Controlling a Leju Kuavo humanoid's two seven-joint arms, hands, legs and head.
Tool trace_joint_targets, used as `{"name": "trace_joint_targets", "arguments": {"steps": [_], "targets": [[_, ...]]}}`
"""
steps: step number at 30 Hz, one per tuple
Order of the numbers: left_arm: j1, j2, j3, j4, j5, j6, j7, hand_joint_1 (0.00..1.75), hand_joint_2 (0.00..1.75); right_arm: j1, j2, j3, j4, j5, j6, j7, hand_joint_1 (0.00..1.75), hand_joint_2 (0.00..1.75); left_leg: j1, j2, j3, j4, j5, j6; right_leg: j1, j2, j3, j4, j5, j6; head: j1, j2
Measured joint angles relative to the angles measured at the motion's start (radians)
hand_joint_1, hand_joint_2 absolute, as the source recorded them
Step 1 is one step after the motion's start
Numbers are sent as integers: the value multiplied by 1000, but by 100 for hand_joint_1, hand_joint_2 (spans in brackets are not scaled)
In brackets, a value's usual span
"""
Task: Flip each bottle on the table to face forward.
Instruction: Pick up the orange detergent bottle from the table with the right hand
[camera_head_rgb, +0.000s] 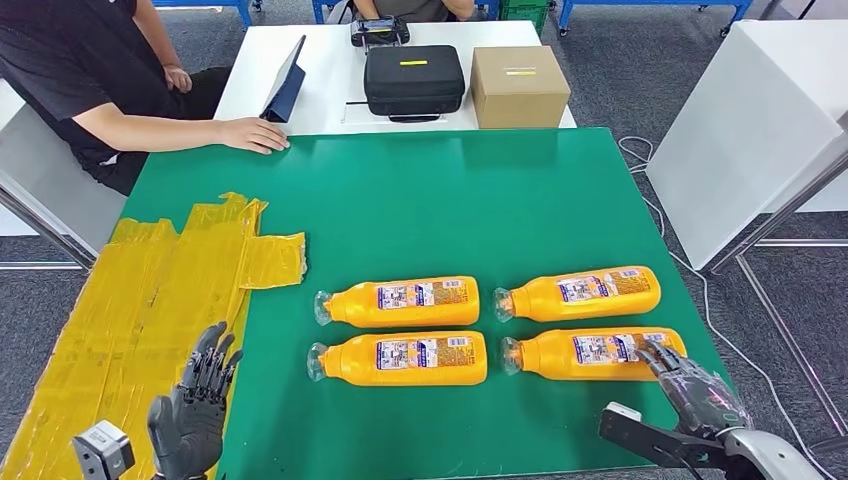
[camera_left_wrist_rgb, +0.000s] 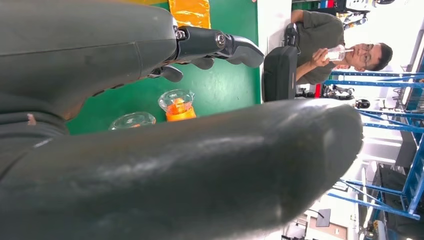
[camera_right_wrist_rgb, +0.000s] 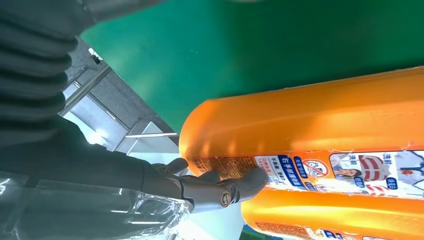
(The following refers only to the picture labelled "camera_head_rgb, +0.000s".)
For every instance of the person's right hand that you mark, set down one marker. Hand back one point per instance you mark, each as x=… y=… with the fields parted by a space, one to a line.
x=255 y=136

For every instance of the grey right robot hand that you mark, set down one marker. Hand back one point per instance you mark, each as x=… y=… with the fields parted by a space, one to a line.
x=702 y=401

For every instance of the person's left hand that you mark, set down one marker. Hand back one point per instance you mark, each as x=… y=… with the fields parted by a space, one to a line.
x=177 y=78

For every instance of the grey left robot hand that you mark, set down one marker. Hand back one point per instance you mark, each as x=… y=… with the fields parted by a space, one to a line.
x=189 y=424

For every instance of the orange bottle clear cap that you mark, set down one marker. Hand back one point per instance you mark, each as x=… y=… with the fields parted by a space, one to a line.
x=543 y=301
x=358 y=308
x=550 y=361
x=351 y=364

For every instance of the person's left forearm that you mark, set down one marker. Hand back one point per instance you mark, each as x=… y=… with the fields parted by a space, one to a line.
x=156 y=33

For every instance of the person's right forearm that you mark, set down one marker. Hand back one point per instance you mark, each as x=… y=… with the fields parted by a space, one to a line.
x=146 y=132

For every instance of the tablet in blue case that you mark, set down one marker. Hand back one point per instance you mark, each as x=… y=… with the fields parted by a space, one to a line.
x=285 y=89

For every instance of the white table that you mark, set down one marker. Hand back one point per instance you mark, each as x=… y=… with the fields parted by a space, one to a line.
x=331 y=73

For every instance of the person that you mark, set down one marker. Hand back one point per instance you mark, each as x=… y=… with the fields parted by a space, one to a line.
x=60 y=60
x=411 y=8

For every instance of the yellow tape patch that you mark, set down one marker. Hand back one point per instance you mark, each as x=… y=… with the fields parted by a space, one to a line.
x=132 y=298

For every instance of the white panel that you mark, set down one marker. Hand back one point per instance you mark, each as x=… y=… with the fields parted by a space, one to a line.
x=60 y=179
x=742 y=139

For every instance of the black handheld controller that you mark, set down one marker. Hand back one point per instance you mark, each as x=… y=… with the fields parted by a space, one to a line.
x=379 y=31

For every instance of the black carrying case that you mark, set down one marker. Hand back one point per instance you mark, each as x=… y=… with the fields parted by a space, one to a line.
x=414 y=83

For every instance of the grey metal bar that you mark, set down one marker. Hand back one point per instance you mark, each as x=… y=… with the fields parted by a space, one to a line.
x=46 y=225

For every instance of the brown cardboard box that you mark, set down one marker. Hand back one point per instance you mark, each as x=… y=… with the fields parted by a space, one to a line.
x=520 y=93

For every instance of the green plastic crate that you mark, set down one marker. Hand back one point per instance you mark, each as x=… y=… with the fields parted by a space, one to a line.
x=523 y=10

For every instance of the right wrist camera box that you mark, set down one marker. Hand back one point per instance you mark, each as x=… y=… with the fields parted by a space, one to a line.
x=636 y=434

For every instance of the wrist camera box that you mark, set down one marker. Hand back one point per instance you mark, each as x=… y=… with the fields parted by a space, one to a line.
x=102 y=454
x=636 y=434

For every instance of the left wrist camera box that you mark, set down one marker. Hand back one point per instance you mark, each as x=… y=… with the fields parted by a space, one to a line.
x=102 y=454

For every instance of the grey metal frame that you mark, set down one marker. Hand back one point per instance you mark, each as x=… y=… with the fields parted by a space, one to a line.
x=782 y=212

